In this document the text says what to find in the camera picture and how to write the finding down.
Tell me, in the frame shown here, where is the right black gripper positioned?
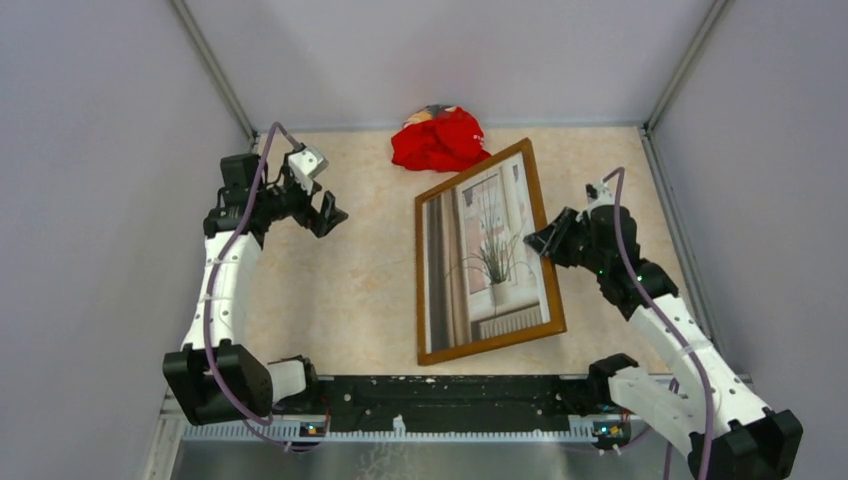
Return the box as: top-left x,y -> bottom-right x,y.
525,207 -> 606,275

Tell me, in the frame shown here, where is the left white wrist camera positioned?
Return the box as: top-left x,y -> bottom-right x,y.
285,146 -> 329,195

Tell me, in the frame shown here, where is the wooden picture frame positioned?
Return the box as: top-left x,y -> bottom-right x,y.
414,138 -> 567,366

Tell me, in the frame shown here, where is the red crumpled cloth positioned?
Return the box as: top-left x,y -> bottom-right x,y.
391,104 -> 491,173

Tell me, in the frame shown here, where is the aluminium front rail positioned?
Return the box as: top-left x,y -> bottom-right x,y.
183,401 -> 644,444

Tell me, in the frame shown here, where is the printed photo sheet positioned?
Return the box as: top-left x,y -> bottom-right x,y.
419,152 -> 552,354

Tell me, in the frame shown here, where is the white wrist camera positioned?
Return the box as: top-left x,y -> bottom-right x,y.
285,146 -> 329,195
585,181 -> 615,215

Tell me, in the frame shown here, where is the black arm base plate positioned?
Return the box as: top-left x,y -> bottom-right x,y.
272,375 -> 637,438

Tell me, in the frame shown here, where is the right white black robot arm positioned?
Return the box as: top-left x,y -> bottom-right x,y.
524,205 -> 803,479

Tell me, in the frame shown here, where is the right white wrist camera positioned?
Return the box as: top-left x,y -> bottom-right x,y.
585,181 -> 615,215

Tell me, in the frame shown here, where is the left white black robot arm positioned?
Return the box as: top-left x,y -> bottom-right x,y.
162,147 -> 348,426

